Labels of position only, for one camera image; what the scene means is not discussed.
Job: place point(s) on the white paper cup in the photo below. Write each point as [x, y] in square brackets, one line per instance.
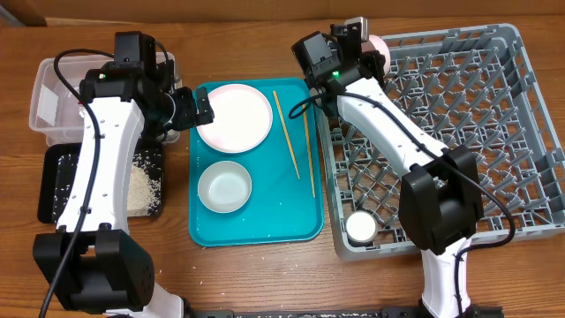
[361, 228]

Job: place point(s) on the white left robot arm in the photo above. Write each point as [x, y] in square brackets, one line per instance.
[90, 261]

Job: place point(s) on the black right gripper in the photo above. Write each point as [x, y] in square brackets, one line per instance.
[375, 58]

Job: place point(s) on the black food waste tray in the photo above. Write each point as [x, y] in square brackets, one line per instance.
[49, 172]

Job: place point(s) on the teal plastic tray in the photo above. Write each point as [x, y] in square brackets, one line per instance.
[281, 207]

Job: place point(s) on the clear plastic waste bin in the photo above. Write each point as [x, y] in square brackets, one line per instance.
[54, 111]

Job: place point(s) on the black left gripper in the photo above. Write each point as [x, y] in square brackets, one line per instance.
[189, 114]

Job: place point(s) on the grey dishwasher rack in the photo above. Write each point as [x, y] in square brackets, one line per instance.
[471, 86]

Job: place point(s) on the pile of rice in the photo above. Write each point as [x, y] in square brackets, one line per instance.
[145, 188]

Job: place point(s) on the wooden chopstick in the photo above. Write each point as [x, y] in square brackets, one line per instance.
[309, 153]
[286, 134]

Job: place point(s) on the white round plate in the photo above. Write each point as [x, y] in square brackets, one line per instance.
[243, 119]

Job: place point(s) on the grey bowl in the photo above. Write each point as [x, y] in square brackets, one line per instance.
[224, 187]

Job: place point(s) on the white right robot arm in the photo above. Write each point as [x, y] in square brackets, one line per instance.
[441, 199]

